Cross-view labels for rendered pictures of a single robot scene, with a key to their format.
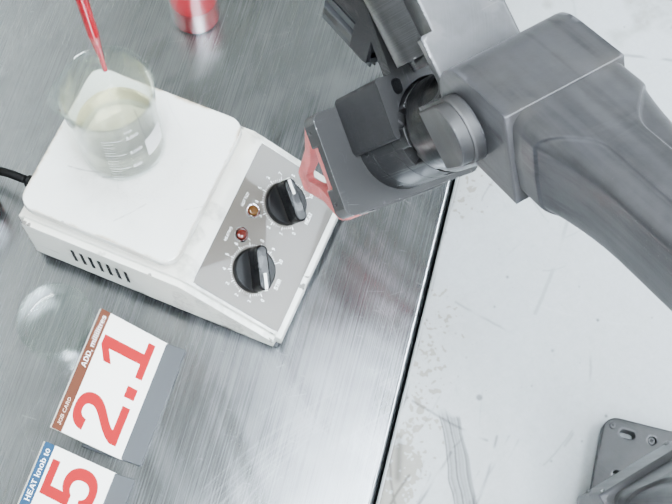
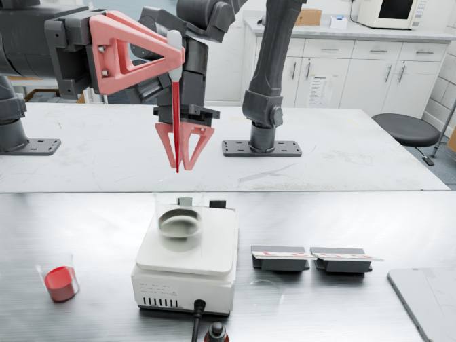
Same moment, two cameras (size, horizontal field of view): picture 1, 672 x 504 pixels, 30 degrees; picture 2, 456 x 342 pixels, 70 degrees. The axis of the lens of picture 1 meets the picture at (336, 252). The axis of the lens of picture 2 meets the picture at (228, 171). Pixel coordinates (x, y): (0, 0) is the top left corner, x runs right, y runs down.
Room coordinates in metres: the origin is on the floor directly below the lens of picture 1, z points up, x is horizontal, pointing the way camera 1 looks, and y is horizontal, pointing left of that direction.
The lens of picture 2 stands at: (0.44, 0.47, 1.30)
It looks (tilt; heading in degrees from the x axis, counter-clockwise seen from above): 32 degrees down; 251
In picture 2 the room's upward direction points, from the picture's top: 3 degrees clockwise
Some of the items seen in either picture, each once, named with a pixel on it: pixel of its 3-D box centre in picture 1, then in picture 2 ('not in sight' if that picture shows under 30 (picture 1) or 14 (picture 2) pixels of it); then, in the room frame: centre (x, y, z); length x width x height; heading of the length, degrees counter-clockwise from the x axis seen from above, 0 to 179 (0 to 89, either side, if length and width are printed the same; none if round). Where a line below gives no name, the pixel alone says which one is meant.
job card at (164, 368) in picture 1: (120, 387); (281, 252); (0.23, 0.15, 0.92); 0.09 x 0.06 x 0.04; 163
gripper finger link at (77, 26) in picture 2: not in sight; (132, 55); (0.43, 0.14, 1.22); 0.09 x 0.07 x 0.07; 158
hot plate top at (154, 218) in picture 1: (133, 164); (190, 235); (0.38, 0.14, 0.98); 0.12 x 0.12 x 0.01; 68
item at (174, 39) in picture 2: not in sight; (174, 55); (0.39, 0.15, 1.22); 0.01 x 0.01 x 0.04; 68
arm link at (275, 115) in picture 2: not in sight; (264, 112); (0.12, -0.20, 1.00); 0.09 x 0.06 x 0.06; 121
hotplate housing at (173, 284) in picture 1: (174, 202); (193, 245); (0.37, 0.12, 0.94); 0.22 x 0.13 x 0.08; 68
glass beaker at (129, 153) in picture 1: (111, 119); (181, 218); (0.39, 0.15, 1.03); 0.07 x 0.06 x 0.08; 106
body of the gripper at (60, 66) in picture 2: not in sight; (61, 49); (0.49, 0.11, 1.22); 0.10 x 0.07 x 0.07; 68
